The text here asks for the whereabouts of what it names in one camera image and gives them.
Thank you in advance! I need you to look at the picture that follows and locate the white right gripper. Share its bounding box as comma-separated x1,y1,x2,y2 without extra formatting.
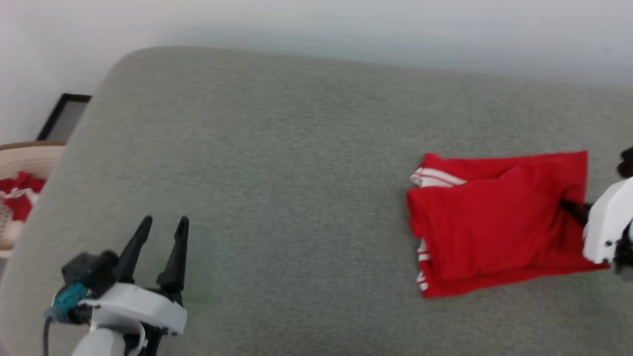
561,178,633,266

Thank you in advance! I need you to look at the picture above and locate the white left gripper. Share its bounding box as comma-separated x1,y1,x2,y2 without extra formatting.
79,215,190,337

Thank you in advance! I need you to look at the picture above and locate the red and white shirt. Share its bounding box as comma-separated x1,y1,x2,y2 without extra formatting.
407,150,612,299

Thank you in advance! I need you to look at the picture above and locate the red white garment in basket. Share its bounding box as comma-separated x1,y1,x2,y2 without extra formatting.
0,171,48,224

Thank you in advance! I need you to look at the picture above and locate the beige laundry basket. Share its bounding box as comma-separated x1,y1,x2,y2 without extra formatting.
0,140,68,259

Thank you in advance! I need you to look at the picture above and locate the grey-green fabric sofa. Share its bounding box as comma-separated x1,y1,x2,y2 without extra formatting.
0,45,633,356

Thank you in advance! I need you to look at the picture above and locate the teal left camera cable connector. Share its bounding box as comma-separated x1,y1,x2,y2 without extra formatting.
51,283,90,323

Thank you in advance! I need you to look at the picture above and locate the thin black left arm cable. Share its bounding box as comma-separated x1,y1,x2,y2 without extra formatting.
43,315,55,356

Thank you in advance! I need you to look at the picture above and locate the black rectangular frame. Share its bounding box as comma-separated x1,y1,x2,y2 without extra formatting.
36,93,93,143

